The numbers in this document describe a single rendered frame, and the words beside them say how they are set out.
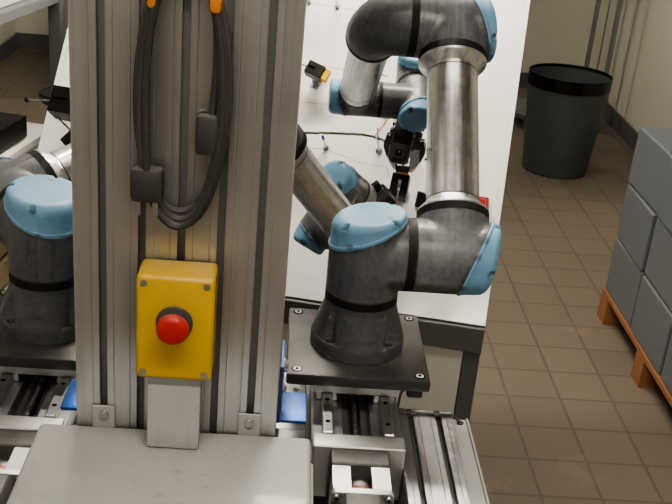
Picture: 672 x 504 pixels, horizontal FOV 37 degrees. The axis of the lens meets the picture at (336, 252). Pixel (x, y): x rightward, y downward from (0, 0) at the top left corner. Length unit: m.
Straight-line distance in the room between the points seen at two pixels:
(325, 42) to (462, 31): 0.95
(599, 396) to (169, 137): 3.04
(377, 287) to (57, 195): 0.50
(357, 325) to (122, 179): 0.55
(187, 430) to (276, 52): 0.46
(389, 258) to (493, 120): 1.07
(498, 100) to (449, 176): 0.97
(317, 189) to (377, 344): 0.39
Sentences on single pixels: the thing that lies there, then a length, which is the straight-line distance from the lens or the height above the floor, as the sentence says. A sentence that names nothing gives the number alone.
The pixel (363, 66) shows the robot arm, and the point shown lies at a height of 1.53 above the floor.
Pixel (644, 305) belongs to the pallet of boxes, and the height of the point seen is 0.29.
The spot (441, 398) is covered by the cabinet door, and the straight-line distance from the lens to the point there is 2.55.
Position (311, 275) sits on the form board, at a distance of 2.44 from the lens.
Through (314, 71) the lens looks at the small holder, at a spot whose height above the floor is 1.36.
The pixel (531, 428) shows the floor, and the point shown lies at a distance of 3.71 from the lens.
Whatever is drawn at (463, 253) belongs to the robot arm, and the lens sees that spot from 1.55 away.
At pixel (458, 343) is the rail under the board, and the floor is 0.82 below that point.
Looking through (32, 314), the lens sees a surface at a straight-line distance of 1.61.
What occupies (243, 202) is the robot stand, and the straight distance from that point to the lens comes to 1.15.
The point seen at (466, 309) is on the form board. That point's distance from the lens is 2.42.
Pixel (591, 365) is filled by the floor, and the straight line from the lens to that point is 4.20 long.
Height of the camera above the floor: 1.96
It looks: 24 degrees down
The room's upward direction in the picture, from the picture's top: 5 degrees clockwise
